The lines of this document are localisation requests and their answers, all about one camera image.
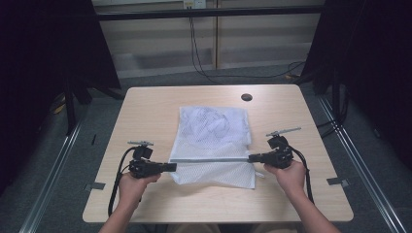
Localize black stand leg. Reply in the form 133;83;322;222
62;77;93;136

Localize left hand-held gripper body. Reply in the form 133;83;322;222
126;140;162;180

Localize person's left hand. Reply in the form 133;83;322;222
118;172;162;209

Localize white wall power outlet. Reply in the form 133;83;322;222
182;0;208;10

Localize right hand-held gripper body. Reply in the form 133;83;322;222
264;126;302;170

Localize grey tape strip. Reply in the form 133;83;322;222
82;182;107;192
326;177;351;188

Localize black wall cables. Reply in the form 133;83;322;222
188;16;307;85

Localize person's right hand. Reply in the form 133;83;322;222
262;160;307;198

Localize person's legs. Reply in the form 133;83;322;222
165;222;303;233

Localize black curtain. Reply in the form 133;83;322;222
300;0;412;171
0;0;122;197

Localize black horizontal metal bar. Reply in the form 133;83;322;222
96;5;326;21

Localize black floor cables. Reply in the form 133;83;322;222
315;82;351;140

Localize white mesh laundry bag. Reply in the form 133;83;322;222
168;106;265;190

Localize white crumpled garment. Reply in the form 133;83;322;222
181;107;251;144

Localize metal floor rail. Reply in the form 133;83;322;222
316;94;406;233
18;106;89;233

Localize left hand-held gripper black cable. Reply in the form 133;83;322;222
107;146;139;217

